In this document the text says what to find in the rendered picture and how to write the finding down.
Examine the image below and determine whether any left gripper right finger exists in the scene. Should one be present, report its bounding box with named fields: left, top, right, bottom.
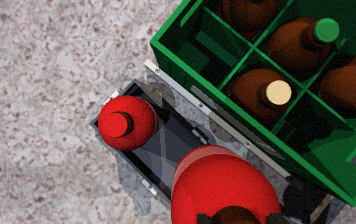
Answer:
left=265, top=213, right=291, bottom=224

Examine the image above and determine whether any orange-brown bottle with green cap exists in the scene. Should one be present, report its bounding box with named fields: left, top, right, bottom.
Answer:
left=258, top=16, right=339, bottom=77

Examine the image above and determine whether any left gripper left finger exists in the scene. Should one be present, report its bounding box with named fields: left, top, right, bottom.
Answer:
left=197, top=213, right=213, bottom=224

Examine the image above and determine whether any brown bottle with red cap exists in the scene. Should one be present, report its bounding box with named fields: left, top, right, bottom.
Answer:
left=215, top=0, right=279, bottom=41

